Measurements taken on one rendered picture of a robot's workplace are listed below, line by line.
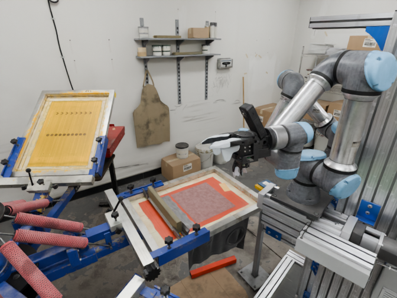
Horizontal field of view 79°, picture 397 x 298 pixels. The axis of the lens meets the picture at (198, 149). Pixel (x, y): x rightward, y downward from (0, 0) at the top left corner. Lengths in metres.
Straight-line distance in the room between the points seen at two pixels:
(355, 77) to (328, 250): 0.66
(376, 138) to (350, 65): 0.38
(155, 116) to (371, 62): 2.85
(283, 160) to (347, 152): 0.27
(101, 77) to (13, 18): 0.92
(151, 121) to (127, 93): 0.50
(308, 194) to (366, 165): 0.27
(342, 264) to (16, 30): 3.10
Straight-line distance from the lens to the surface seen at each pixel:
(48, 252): 1.43
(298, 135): 0.80
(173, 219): 1.34
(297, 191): 1.19
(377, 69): 0.92
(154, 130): 3.48
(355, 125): 0.99
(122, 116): 3.32
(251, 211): 1.54
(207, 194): 1.70
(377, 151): 1.25
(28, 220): 1.35
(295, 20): 5.15
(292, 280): 2.27
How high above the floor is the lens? 1.94
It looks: 25 degrees down
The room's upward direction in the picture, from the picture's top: straight up
